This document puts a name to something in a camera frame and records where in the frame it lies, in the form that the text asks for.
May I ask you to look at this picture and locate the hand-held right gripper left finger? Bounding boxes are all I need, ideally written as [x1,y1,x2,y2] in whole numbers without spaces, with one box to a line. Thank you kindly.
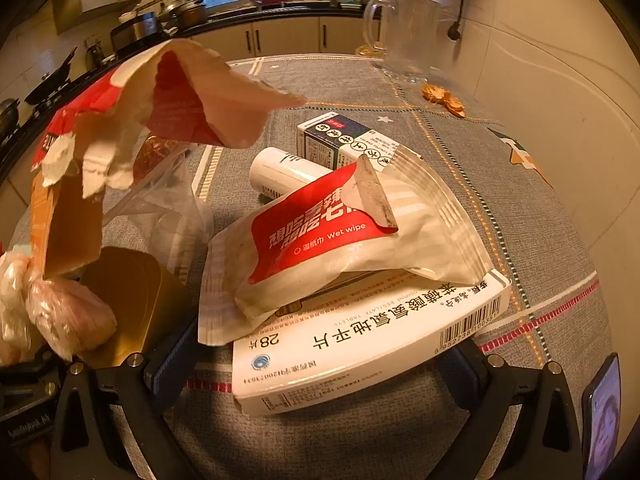
[50,312,201,480]

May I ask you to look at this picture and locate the small gold box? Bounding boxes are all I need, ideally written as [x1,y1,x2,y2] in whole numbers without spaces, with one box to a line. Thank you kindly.
[75,246,193,368]

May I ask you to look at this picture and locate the beige wall cabinet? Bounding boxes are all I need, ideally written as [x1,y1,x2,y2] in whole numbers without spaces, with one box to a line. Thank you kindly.
[52,0,86,36]

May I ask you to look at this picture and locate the black power cable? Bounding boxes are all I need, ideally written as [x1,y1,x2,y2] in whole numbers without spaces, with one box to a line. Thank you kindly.
[447,0,473,43]

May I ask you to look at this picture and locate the orange crumpled wrapper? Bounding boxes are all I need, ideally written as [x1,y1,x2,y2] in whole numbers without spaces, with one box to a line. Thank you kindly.
[421,82,467,117]

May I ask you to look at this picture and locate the beige kitchen base cabinets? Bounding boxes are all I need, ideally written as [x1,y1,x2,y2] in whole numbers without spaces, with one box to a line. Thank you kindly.
[190,12,381,61]

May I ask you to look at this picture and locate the clear plastic bag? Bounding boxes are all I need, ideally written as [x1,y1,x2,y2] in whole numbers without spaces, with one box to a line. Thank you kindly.
[100,145,216,291]

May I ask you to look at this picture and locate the white plastic bottle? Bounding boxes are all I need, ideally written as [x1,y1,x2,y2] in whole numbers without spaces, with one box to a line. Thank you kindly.
[249,147,333,203]

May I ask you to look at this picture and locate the dark blue white carton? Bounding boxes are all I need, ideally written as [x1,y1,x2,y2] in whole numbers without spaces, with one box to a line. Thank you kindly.
[296,116,423,173]

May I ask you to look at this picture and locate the black wok pan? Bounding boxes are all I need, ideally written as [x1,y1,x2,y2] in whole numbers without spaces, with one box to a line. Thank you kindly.
[25,47,78,106]

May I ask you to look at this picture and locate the long pink orange box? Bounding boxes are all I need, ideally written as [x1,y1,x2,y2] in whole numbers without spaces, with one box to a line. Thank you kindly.
[30,175,103,281]

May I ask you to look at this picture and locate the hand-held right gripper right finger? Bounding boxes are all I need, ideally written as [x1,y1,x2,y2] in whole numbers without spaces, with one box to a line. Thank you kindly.
[440,332,583,480]

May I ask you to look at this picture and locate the white red-label packet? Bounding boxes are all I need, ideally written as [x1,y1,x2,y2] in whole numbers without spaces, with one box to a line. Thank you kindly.
[31,37,308,200]

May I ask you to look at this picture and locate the glass pitcher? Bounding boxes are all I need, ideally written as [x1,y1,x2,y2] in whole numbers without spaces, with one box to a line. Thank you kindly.
[362,0,443,83]

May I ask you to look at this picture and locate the stacked metal pots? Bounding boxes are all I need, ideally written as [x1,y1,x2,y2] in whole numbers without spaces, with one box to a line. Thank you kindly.
[160,0,208,31]

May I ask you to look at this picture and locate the white medicine box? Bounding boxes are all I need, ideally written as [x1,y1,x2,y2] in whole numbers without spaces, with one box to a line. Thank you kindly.
[232,267,513,417]

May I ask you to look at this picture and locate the lidded metal wok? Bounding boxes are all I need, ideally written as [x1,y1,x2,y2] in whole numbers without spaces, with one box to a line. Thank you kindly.
[0,97,21,136]

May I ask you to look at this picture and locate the steel rice cooker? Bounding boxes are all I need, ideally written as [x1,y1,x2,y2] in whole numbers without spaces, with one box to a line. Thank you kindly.
[110,10,161,51]

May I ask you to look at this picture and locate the grey printed tablecloth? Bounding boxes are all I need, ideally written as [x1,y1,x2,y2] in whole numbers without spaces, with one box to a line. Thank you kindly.
[0,55,618,480]

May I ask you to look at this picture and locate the brown snack wrapper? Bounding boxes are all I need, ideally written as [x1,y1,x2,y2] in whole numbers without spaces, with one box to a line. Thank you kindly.
[132,132,193,181]

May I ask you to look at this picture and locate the black smartphone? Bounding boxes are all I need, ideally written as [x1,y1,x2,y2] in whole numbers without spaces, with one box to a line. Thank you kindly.
[581,353,623,480]

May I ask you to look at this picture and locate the red white wet wipe packet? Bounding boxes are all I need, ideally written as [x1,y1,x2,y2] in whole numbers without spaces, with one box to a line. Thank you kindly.
[197,152,493,346]

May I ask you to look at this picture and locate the crumpled translucent plastic bag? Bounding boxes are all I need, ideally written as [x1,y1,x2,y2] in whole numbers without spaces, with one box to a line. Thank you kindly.
[0,250,117,361]

